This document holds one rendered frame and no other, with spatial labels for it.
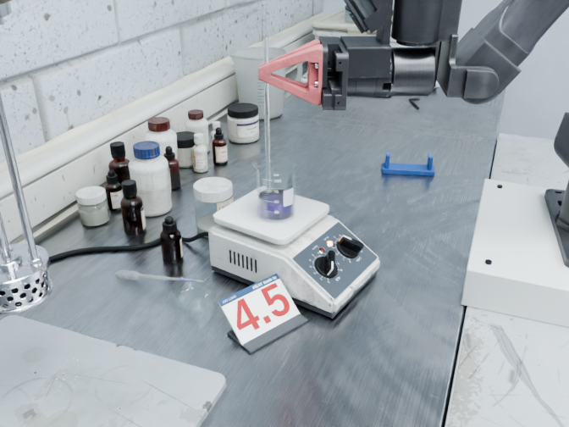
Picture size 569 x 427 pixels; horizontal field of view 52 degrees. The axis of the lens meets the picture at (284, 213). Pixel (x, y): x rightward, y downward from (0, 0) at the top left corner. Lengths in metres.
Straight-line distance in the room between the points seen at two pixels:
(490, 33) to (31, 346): 0.62
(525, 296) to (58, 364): 0.55
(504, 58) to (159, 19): 0.77
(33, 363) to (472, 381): 0.48
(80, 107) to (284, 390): 0.65
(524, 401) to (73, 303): 0.54
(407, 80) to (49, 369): 0.51
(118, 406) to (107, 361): 0.07
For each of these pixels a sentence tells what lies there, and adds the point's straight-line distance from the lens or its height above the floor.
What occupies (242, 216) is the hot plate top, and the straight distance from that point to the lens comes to 0.78.
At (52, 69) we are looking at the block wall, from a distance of 1.04.
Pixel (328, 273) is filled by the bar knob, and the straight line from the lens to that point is 0.72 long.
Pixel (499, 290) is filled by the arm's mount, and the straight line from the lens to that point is 0.77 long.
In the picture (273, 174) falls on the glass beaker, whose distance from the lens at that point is 0.72.
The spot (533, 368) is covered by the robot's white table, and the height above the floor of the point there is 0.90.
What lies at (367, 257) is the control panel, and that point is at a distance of 0.79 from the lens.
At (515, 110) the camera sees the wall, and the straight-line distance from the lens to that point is 2.24.
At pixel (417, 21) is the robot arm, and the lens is 0.69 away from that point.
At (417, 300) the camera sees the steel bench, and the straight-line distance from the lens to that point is 0.78.
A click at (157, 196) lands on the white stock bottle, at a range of 0.97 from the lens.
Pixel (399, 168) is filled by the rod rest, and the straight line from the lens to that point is 1.14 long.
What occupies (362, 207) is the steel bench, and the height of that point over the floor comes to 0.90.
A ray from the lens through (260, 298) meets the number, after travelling 0.72.
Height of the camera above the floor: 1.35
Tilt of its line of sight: 28 degrees down
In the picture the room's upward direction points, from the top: straight up
